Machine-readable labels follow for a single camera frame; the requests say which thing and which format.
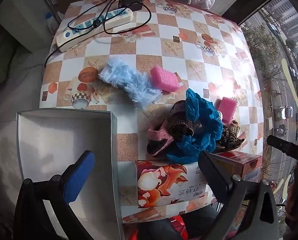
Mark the large pink foam sponge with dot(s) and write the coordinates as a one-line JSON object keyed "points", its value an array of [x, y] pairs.
{"points": [[164, 78]]}

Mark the checkered tablecloth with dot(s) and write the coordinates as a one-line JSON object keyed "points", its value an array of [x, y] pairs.
{"points": [[144, 47]]}

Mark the black power adapter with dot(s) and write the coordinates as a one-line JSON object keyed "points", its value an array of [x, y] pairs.
{"points": [[131, 3]]}

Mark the leopard print fabric item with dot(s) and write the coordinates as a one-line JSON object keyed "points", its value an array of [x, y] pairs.
{"points": [[232, 141]]}

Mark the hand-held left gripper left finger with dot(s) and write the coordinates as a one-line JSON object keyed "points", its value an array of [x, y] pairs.
{"points": [[79, 177]]}

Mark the dark car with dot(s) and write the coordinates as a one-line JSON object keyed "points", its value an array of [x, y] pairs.
{"points": [[281, 130]]}

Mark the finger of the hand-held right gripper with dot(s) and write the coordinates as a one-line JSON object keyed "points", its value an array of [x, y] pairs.
{"points": [[284, 146]]}

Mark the white cabinet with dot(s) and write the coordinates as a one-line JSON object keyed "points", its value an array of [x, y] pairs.
{"points": [[21, 12]]}

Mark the white cardboard box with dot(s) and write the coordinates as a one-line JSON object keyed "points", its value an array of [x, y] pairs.
{"points": [[63, 135]]}

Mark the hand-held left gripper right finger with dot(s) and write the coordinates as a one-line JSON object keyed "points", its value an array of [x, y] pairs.
{"points": [[214, 172]]}

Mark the blue mesh cloth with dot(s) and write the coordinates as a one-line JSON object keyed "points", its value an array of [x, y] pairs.
{"points": [[201, 120]]}

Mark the dark window frame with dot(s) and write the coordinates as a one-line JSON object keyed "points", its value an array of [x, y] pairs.
{"points": [[251, 7]]}

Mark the bare street tree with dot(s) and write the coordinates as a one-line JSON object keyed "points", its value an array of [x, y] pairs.
{"points": [[261, 50]]}

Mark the red carton box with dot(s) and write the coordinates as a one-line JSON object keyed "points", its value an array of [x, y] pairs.
{"points": [[249, 165]]}

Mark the orange printed tissue packet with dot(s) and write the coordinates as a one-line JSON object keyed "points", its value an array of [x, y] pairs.
{"points": [[164, 185]]}

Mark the brown and pink knitted sock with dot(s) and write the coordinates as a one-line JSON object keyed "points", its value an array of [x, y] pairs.
{"points": [[181, 128]]}

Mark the white power strip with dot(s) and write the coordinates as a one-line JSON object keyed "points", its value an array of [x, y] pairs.
{"points": [[71, 38]]}

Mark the high-rise building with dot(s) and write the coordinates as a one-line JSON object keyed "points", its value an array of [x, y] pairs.
{"points": [[286, 12]]}

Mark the white bottle with blue cap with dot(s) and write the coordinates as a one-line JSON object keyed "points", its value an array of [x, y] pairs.
{"points": [[48, 20]]}

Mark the silver car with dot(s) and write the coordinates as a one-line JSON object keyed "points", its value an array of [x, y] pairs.
{"points": [[284, 112]]}

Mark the light blue fuzzy cloth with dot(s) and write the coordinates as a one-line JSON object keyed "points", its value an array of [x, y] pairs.
{"points": [[131, 82]]}

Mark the small pink foam sponge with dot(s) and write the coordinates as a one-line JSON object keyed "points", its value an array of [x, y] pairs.
{"points": [[226, 108]]}

